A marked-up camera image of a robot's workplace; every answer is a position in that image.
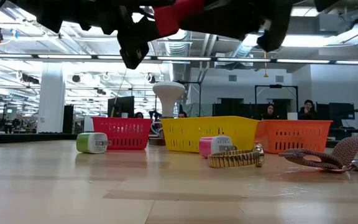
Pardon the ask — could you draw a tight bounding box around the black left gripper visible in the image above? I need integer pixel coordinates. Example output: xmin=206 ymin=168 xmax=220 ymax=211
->
xmin=104 ymin=0 xmax=291 ymax=70

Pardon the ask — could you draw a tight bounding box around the small red digital display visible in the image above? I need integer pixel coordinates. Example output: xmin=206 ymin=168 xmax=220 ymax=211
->
xmin=153 ymin=0 xmax=204 ymax=37

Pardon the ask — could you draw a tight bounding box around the gold metal watch band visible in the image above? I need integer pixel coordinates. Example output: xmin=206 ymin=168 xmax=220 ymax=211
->
xmin=208 ymin=142 xmax=265 ymax=169

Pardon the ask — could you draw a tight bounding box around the long led light bar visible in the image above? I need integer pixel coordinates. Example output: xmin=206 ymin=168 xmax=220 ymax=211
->
xmin=0 ymin=53 xmax=358 ymax=65

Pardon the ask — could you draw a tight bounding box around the white dome lamp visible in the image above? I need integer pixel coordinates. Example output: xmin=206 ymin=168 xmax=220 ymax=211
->
xmin=150 ymin=81 xmax=186 ymax=146

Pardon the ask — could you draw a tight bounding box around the yellow hanging pendant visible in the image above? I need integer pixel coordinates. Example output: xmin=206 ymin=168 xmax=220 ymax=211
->
xmin=262 ymin=51 xmax=269 ymax=78

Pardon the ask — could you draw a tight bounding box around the black monitor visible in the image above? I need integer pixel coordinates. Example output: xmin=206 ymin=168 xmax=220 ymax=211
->
xmin=317 ymin=102 xmax=356 ymax=121
xmin=107 ymin=95 xmax=135 ymax=118

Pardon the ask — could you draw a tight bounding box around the yellow plastic basket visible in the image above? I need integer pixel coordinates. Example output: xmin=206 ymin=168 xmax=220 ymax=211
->
xmin=160 ymin=116 xmax=260 ymax=153

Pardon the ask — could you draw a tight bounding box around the red plastic basket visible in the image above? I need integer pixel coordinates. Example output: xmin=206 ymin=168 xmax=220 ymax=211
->
xmin=91 ymin=116 xmax=153 ymax=151

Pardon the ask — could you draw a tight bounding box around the pink white charger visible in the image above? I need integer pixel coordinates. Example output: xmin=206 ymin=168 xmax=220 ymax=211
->
xmin=198 ymin=135 xmax=238 ymax=159

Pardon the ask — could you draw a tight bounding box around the white building column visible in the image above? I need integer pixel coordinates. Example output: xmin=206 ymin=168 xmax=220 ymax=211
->
xmin=37 ymin=63 xmax=65 ymax=134

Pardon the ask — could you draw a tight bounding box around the black cabinet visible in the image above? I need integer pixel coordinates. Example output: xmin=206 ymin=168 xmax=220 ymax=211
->
xmin=62 ymin=105 xmax=74 ymax=134

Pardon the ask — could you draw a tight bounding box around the green white charger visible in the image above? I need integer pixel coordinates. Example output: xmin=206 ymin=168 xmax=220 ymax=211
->
xmin=75 ymin=132 xmax=111 ymax=154

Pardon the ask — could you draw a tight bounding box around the orange plastic basket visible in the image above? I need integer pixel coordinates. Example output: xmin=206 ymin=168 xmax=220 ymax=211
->
xmin=255 ymin=119 xmax=334 ymax=155

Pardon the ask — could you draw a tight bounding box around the brown woven belt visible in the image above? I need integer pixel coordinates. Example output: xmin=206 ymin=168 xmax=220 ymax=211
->
xmin=278 ymin=134 xmax=358 ymax=175

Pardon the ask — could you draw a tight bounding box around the black background rig frame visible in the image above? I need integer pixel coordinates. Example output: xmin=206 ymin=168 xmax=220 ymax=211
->
xmin=255 ymin=83 xmax=300 ymax=121

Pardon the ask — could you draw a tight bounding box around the white lamp cable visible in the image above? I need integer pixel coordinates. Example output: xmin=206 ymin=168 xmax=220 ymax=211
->
xmin=150 ymin=120 xmax=164 ymax=138

